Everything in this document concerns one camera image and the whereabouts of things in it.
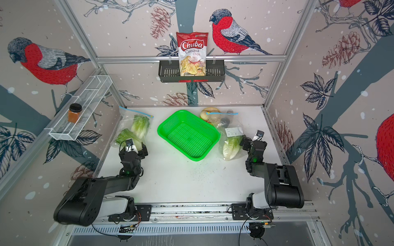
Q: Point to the orange spice jar black lid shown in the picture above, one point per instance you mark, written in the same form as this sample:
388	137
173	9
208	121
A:
74	112

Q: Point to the chinese cabbage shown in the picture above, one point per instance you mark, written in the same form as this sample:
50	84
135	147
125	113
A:
126	134
140	125
231	147

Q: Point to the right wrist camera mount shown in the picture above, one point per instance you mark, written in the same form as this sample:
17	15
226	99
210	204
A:
258	136

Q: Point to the clear zipper bag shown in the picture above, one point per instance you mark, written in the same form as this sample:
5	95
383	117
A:
127	116
234	129

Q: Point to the black hanging wire basket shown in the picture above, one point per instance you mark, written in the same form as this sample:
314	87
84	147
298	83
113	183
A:
169	72

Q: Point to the yellow bamboo steamer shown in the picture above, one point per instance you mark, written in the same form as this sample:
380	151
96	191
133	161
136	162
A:
210	115

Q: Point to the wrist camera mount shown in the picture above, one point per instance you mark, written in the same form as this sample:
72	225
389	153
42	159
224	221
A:
130	146
258	136

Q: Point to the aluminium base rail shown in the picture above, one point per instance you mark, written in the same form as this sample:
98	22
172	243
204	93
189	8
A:
188	218

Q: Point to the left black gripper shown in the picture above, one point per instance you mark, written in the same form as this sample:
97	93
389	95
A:
144	150

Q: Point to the white wire shelf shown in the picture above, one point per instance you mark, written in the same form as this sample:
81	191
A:
82	107

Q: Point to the chinese cabbage front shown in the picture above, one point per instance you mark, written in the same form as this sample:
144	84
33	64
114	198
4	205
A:
126	134

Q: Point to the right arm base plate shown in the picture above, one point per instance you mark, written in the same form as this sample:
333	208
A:
241	211

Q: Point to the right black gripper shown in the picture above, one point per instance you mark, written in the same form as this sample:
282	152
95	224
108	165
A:
248	143

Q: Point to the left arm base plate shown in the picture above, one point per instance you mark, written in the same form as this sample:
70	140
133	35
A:
137	213

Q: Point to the black lid spice shaker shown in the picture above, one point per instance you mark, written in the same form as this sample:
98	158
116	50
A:
224	122

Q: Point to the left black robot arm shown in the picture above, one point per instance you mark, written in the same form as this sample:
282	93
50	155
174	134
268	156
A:
82	203

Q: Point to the green plastic basket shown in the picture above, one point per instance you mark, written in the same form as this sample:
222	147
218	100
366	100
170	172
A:
189	134

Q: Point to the red Chuba chips bag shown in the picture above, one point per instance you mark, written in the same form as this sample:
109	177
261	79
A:
192	53

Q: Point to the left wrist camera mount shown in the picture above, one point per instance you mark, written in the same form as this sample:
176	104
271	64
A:
130	146

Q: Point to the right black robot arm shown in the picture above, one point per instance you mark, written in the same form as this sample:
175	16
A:
281	184

